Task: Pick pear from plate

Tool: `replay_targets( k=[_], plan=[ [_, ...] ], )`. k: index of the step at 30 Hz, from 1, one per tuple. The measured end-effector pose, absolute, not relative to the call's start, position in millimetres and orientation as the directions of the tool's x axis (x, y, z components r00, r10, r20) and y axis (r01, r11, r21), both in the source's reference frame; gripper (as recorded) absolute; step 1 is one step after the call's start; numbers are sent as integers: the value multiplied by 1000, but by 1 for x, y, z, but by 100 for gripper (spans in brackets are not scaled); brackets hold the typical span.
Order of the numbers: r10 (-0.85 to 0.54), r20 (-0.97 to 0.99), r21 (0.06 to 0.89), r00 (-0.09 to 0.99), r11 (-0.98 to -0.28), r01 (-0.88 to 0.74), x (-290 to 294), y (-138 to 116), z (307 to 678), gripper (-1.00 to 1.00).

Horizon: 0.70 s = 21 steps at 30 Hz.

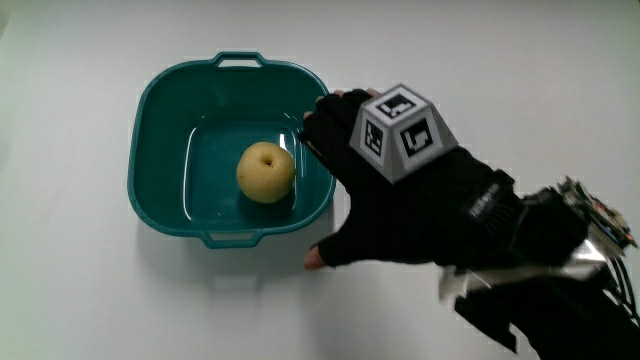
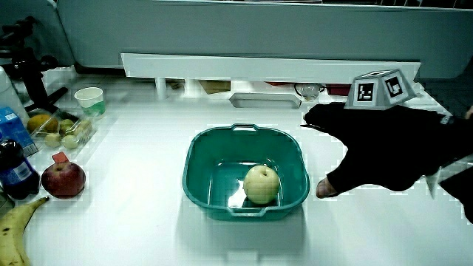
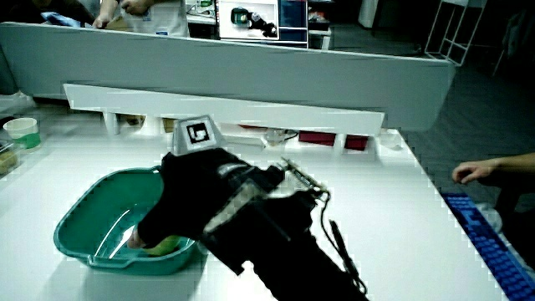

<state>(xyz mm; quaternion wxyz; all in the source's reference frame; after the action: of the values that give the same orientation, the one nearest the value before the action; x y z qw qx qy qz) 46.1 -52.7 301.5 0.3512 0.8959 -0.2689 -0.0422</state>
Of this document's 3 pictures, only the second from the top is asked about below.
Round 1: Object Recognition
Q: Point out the red apple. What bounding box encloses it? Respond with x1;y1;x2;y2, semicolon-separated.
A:
40;161;86;200

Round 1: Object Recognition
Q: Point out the dark soda bottle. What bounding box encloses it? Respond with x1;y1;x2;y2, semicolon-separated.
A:
0;139;41;200

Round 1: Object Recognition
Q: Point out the yellow banana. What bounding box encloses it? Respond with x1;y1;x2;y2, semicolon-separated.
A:
0;196;50;266

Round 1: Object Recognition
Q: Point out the white desk shelf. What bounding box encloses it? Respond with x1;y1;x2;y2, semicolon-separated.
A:
120;52;421;100

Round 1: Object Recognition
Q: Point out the red flat object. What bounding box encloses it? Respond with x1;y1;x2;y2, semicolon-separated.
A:
324;83;352;96

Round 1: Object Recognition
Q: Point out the black camera stand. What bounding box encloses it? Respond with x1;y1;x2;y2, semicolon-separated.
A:
0;16;69;114

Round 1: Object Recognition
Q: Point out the green plastic basin plate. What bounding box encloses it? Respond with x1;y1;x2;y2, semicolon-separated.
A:
182;123;310;222

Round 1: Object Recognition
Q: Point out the orange fruit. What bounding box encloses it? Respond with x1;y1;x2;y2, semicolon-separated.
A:
27;113;59;134

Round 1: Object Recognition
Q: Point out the person's right hand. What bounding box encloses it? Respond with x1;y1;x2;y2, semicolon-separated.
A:
301;69;450;200

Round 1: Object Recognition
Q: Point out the white shallow tray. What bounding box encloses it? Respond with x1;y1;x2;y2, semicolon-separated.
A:
228;92;302;110

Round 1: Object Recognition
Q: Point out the clear plastic fruit tray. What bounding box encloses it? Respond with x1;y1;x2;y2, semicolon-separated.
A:
27;109;98;151

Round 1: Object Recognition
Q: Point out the brown cardboard box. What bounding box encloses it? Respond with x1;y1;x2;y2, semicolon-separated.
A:
199;80;232;95

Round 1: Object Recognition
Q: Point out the blue drink carton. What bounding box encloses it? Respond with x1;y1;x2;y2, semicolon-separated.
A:
0;106;39;157

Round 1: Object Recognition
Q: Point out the white paper cup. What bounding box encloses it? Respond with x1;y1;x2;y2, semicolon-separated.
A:
74;86;106;118

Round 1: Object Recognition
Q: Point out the small pale green fruit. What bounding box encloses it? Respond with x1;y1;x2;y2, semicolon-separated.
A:
61;134;81;150
44;132;62;149

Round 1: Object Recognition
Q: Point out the yellow-green pear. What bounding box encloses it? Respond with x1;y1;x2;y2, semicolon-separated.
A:
242;165;281;205

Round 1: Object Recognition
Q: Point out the clear glass cup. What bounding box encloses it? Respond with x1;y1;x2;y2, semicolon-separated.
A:
294;83;326;101

